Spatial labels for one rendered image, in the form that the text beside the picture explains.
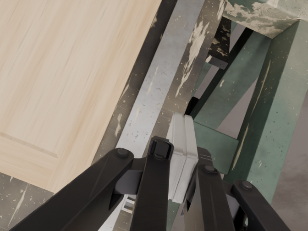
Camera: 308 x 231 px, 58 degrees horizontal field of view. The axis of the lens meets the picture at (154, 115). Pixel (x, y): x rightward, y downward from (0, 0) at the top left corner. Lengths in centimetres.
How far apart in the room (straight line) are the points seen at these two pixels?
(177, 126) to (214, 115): 78
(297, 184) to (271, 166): 208
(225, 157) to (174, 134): 45
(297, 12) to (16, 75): 56
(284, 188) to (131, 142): 227
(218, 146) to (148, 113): 18
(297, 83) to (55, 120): 46
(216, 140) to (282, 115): 14
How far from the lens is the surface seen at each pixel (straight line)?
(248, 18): 69
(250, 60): 83
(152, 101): 51
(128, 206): 54
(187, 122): 19
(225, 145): 62
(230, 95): 90
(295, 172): 250
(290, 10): 65
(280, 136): 57
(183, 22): 57
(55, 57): 56
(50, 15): 59
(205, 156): 17
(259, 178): 55
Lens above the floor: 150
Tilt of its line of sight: 45 degrees down
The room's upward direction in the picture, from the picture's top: 161 degrees counter-clockwise
